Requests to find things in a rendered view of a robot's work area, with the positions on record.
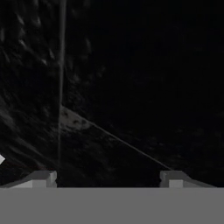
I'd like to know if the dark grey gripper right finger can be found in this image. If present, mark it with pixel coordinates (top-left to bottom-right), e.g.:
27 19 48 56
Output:
159 170 217 189

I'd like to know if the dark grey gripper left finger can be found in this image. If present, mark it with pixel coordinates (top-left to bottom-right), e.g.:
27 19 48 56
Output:
0 170 58 189

